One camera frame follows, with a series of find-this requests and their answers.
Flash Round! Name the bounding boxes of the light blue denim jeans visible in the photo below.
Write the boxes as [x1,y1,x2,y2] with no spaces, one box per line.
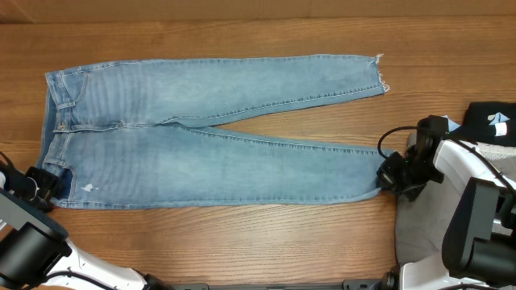
[38,54,388,209]

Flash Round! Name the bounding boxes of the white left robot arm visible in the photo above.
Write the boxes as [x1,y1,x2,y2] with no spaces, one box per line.
[1,154,171,290]

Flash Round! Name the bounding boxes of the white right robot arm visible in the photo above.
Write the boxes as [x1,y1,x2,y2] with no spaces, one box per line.
[370,115,515,289]

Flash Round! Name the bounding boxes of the grey folded garment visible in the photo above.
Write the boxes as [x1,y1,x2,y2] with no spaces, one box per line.
[395,140,505,264]

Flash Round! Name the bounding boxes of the black folded garment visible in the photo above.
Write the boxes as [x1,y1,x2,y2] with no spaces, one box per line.
[451,101,515,147]

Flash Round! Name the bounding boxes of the brown cardboard back panel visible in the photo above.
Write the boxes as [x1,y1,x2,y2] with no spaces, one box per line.
[1,0,515,23]

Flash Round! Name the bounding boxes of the black rail at table edge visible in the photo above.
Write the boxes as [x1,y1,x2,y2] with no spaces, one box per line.
[170,279,381,290]

